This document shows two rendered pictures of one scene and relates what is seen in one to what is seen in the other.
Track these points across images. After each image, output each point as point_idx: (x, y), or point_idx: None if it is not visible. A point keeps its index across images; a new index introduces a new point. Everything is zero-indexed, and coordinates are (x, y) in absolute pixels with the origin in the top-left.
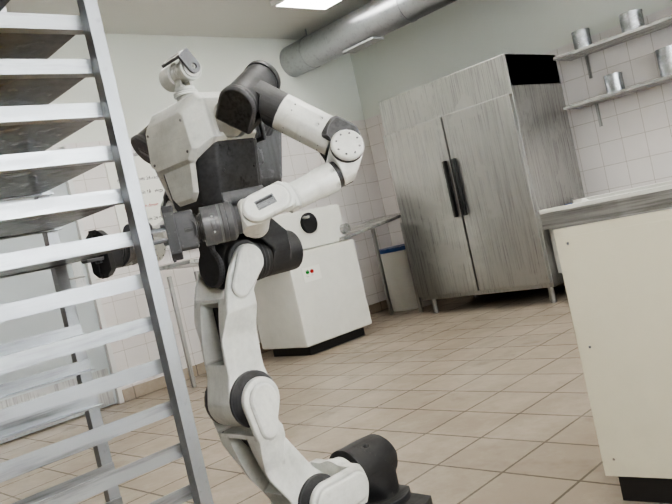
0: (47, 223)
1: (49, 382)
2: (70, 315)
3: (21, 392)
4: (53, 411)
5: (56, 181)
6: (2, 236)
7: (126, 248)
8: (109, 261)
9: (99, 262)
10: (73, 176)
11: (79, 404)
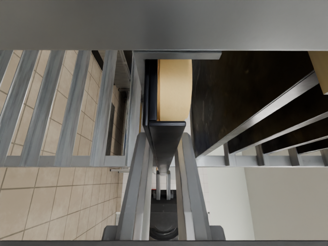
0: (209, 97)
1: (65, 124)
2: (114, 159)
3: (67, 100)
4: (43, 126)
5: (263, 119)
6: (194, 106)
7: (164, 236)
8: (152, 203)
9: (154, 193)
10: (284, 122)
11: (36, 148)
